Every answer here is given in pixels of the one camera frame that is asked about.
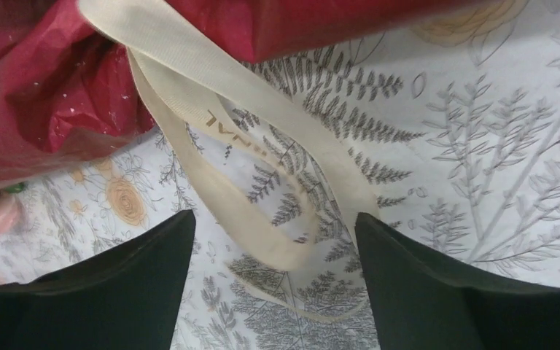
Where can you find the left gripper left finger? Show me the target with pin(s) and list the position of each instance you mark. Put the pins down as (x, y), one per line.
(127, 297)

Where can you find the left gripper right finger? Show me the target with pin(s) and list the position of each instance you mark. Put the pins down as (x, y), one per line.
(424, 299)

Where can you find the cream ribbon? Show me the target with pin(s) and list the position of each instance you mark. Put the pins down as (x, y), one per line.
(182, 77)

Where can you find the dark red wrapping paper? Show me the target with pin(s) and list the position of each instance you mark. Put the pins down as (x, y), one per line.
(66, 92)

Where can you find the floral patterned tablecloth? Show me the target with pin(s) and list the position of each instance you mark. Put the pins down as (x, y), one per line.
(455, 123)

